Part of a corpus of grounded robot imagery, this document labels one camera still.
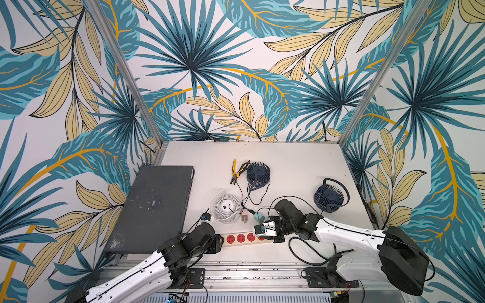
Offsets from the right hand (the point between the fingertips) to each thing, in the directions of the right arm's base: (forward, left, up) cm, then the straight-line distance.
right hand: (256, 239), depth 79 cm
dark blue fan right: (+17, -35, +1) cm, 39 cm away
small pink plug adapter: (+11, +5, -2) cm, 12 cm away
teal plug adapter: (+9, -2, +1) cm, 9 cm away
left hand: (-1, +16, -1) cm, 16 cm away
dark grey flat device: (+14, +46, 0) cm, 48 cm away
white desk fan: (+14, +13, +2) cm, 19 cm away
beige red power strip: (+1, +11, -1) cm, 11 cm away
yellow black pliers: (+35, +9, -3) cm, 36 cm away
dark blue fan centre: (+31, -3, +3) cm, 31 cm away
